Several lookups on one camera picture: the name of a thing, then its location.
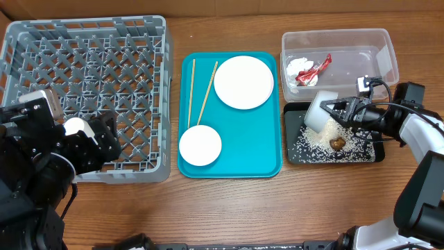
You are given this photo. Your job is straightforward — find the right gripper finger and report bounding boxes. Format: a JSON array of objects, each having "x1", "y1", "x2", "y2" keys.
[
  {"x1": 320, "y1": 97, "x2": 354, "y2": 113},
  {"x1": 331, "y1": 110, "x2": 352, "y2": 128}
]

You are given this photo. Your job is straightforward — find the grey-green bowl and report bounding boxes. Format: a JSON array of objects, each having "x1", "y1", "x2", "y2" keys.
[{"x1": 304, "y1": 90, "x2": 338, "y2": 133}]

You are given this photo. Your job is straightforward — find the white rice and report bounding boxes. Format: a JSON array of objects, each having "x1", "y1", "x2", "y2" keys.
[{"x1": 287, "y1": 118, "x2": 376, "y2": 164}]

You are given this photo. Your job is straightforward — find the white cup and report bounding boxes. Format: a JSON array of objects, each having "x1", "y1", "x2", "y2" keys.
[{"x1": 63, "y1": 117, "x2": 98, "y2": 144}]

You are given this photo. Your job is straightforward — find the red snack wrapper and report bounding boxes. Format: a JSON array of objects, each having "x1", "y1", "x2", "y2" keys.
[{"x1": 296, "y1": 53, "x2": 332, "y2": 86}]

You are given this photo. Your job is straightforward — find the wooden chopstick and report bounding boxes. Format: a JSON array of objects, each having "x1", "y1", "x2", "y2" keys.
[
  {"x1": 197, "y1": 61, "x2": 219, "y2": 125},
  {"x1": 187, "y1": 58, "x2": 196, "y2": 128}
]

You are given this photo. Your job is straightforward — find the brown food chunk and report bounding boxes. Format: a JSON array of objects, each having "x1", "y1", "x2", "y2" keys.
[{"x1": 330, "y1": 137, "x2": 346, "y2": 151}]

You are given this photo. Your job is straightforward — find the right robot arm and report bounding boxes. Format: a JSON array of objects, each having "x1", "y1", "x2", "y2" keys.
[{"x1": 305, "y1": 81, "x2": 443, "y2": 249}]

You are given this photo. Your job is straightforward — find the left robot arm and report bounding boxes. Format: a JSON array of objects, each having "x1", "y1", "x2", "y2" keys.
[{"x1": 1, "y1": 98, "x2": 121, "y2": 250}]

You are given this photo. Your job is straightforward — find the black waste tray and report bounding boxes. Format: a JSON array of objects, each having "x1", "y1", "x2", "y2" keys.
[{"x1": 284, "y1": 103, "x2": 385, "y2": 165}]

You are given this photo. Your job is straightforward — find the clear plastic bin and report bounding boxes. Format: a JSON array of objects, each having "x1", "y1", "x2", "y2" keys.
[{"x1": 280, "y1": 28, "x2": 400, "y2": 102}]

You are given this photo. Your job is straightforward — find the crumpled white tissue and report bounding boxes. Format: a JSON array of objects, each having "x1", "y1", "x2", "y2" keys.
[{"x1": 286, "y1": 58, "x2": 318, "y2": 88}]

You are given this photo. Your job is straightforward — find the grey plastic dish rack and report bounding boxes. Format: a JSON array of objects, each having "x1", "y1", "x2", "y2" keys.
[{"x1": 1, "y1": 15, "x2": 173, "y2": 184}]

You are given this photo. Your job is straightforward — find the teal plastic tray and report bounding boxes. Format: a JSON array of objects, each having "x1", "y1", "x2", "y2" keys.
[{"x1": 178, "y1": 52, "x2": 283, "y2": 178}]

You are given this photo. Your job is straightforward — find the large white plate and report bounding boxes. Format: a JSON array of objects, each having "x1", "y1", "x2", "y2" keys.
[{"x1": 214, "y1": 56, "x2": 274, "y2": 110}]

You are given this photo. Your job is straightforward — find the small pink plate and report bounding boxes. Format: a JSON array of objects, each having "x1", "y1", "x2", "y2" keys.
[{"x1": 178, "y1": 125, "x2": 222, "y2": 167}]

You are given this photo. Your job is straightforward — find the black bar at table edge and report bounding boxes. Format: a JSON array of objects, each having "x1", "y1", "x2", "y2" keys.
[{"x1": 92, "y1": 233, "x2": 337, "y2": 250}]

